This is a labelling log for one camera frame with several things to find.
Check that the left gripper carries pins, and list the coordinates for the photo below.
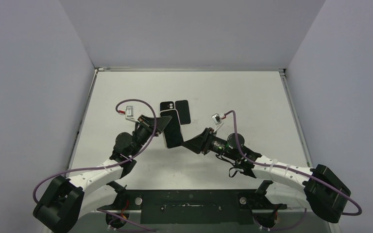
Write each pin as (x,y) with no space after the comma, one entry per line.
(148,124)

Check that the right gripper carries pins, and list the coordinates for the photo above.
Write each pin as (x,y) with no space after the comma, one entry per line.
(207,140)

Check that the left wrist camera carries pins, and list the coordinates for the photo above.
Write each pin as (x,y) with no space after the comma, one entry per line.
(128,113)

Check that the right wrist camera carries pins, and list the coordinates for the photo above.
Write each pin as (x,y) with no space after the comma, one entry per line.
(218,119)

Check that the black phone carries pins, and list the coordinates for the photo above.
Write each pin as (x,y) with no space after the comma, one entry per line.
(182,106)

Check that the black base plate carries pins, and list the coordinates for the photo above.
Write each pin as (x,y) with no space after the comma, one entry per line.
(194,206)

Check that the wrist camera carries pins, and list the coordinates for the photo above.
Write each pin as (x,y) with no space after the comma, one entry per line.
(218,119)
(128,113)

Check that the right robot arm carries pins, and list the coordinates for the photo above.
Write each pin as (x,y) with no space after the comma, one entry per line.
(318,189)

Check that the black phone case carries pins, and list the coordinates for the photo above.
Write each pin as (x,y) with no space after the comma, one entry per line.
(166,105)

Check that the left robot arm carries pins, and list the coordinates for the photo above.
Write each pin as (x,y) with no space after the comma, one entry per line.
(67,199)

